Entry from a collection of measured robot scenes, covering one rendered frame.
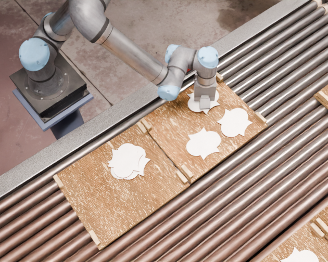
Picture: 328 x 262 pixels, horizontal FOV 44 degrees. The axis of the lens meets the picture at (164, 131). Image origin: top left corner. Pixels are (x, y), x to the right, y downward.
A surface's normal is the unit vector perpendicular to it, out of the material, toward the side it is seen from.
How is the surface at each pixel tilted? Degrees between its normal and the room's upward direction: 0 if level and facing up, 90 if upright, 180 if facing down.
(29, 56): 10
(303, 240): 0
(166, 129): 0
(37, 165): 0
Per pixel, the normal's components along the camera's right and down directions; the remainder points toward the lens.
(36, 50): -0.01, -0.30
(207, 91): 0.00, 0.88
